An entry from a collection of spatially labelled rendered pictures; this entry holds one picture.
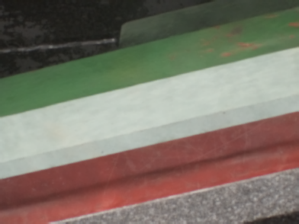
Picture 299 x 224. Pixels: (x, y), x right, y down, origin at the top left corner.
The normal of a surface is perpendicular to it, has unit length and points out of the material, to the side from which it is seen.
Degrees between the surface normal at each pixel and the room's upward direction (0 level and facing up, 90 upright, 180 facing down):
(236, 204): 0
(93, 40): 0
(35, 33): 0
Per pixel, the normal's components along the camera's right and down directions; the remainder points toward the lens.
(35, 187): 0.01, 0.37
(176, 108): -0.24, -0.90
